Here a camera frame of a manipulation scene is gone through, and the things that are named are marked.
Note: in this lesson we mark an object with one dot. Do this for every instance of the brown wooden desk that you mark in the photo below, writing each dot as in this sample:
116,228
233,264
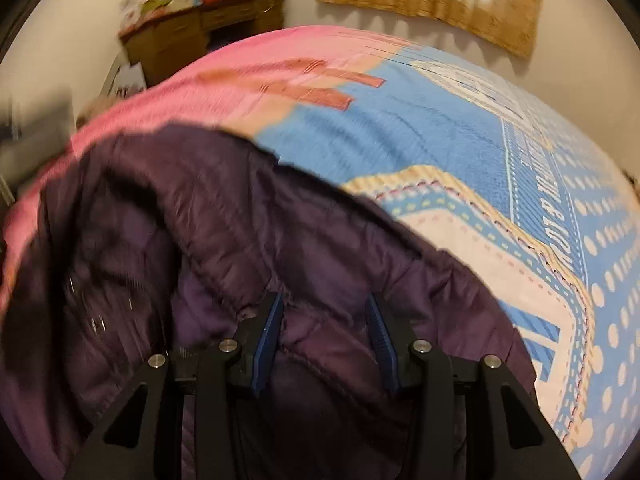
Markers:
170,45

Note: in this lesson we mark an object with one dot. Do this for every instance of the purple padded jacket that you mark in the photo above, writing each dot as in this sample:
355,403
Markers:
225,220

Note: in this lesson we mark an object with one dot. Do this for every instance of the pink and blue bedspread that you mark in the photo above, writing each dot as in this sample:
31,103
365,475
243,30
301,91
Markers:
400,125

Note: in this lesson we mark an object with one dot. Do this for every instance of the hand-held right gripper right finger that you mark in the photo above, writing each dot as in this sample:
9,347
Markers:
385,350

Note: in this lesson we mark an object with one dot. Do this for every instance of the white paper bag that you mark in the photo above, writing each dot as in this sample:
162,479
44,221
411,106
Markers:
130,77

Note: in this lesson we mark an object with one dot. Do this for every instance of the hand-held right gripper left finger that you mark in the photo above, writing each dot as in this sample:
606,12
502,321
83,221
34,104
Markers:
265,350

